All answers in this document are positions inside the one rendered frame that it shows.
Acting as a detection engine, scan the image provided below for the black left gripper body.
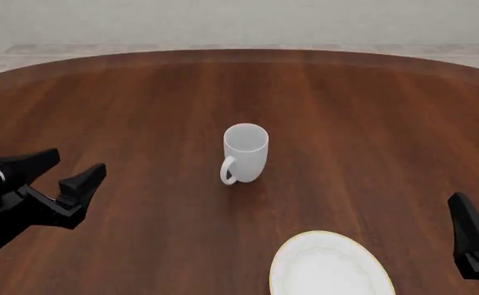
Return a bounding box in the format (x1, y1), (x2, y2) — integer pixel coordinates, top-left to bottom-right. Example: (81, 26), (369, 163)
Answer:
(0, 164), (88, 231)

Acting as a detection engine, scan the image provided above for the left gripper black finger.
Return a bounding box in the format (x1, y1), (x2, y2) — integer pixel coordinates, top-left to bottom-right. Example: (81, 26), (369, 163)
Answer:
(0, 147), (61, 187)
(57, 162), (107, 211)

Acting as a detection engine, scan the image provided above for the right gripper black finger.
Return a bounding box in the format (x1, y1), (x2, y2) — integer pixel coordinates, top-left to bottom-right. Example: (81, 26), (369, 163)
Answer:
(446, 192), (479, 256)

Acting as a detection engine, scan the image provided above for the white plate with gold rim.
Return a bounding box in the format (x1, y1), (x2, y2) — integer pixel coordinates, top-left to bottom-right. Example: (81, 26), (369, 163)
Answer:
(269, 229), (397, 295)

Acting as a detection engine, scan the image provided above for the white mug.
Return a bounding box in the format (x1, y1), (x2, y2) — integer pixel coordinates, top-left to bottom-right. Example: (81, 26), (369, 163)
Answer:
(219, 123), (270, 186)

